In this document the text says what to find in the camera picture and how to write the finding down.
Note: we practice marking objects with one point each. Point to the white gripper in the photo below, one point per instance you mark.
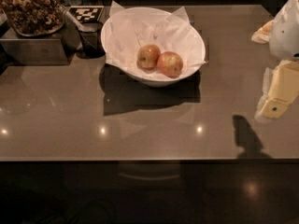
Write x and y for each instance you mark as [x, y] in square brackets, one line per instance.
[286, 34]

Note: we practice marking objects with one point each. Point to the red-yellow apple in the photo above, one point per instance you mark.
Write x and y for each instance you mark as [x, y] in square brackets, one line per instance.
[170, 64]
[148, 56]

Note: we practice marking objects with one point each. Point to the white bowl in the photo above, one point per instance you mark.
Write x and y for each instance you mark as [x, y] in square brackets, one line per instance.
[154, 78]

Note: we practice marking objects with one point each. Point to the white paper liner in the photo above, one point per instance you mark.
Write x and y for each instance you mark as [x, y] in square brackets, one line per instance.
[130, 38]

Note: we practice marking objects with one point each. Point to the black cup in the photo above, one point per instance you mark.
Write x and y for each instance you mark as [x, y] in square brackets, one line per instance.
[91, 40]

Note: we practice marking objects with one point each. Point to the black-white fiducial marker card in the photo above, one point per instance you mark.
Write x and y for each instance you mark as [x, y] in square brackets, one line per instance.
[87, 13]

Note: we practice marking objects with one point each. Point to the metal spoon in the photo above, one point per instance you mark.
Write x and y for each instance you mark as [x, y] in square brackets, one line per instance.
[80, 26]

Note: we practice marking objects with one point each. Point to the dark metal box stand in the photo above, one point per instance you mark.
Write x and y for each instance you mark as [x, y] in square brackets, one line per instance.
[55, 49]

